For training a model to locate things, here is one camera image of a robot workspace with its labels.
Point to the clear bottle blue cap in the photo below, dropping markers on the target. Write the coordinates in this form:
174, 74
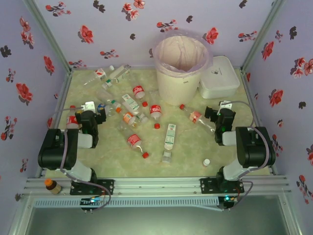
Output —
101, 106

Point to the clear bottle orange cap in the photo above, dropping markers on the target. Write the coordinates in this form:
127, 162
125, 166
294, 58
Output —
111, 101

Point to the clear bottle pink red label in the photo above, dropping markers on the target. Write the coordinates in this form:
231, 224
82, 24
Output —
195, 116

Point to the small bottle orange label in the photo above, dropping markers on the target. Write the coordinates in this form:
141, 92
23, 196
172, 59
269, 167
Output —
127, 117

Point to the bottle white green label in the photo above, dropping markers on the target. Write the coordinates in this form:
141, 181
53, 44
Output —
121, 73
170, 135
130, 101

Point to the clear bottle red white label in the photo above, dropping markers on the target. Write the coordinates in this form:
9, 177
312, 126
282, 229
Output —
94, 77

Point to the cream plastic waste bin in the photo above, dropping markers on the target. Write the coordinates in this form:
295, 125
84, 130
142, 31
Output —
176, 88

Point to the purple plastic bin liner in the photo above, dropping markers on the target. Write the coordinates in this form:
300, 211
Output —
181, 52

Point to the small white bottle cap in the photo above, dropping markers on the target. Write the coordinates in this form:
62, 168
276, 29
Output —
206, 162

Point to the brown jar orange cap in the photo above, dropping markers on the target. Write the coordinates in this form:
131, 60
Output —
52, 186

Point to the left controller circuit board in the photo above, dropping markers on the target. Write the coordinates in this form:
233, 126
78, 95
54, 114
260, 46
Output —
91, 201

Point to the controller circuit board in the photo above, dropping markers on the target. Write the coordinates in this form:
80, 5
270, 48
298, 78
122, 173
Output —
91, 201
228, 199

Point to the right controller circuit board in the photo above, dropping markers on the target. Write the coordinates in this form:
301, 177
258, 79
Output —
228, 199

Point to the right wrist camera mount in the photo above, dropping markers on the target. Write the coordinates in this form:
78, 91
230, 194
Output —
226, 105

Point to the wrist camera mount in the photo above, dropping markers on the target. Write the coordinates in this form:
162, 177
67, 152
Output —
226, 105
89, 105

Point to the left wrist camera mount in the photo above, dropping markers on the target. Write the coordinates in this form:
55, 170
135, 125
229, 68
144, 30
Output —
89, 105

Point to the left aluminium side rail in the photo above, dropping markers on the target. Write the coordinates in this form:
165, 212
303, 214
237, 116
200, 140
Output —
63, 93

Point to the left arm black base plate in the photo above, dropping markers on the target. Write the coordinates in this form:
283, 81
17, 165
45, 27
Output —
107, 187

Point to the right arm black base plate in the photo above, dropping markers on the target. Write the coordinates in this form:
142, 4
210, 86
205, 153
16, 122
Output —
207, 186

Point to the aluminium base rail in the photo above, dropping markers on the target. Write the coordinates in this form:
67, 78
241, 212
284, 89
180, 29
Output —
156, 186

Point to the right aluminium corner post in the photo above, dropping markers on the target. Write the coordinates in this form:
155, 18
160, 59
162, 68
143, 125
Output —
261, 35

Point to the aluminium corner post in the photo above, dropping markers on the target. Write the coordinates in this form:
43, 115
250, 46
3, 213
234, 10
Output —
50, 39
261, 35

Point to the left aluminium corner post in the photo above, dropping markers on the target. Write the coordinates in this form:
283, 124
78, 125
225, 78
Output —
50, 39

